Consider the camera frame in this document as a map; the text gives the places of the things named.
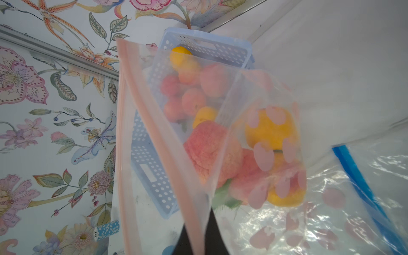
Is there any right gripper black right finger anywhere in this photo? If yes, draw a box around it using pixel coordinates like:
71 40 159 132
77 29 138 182
205 210 229 255

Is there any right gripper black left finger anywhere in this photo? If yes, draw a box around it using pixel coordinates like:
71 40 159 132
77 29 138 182
172 226 193 255

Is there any clear pink zip-top bag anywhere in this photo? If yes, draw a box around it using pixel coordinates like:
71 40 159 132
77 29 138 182
116 39 347 255

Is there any pink peach with leaf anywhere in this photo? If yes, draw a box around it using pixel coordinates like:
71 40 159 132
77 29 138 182
183 121 244 209

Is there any yellow peach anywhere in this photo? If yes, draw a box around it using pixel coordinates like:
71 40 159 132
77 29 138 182
245 108 299 150
169 46 192 70
267 153 307 207
192 106 218 129

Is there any pink peach centre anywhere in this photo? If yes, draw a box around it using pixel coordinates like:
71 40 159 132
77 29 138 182
182 88 207 116

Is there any clear blue zip-top bag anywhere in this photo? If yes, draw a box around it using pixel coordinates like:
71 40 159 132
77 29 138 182
333 122 408 255

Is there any orange red peach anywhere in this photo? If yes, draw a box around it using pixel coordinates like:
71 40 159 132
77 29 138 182
178 60 201 87

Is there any yellow peach top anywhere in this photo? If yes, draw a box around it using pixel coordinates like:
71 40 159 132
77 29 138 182
169 46 192 70

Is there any light blue toy microphone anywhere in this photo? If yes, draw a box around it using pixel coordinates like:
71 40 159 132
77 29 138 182
162 245 175 255

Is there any blue patterned poker chip stack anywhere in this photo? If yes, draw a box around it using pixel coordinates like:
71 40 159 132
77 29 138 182
93 220 120 242

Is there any blue perforated plastic basket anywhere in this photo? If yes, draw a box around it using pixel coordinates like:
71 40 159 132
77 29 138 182
121 28 254 219

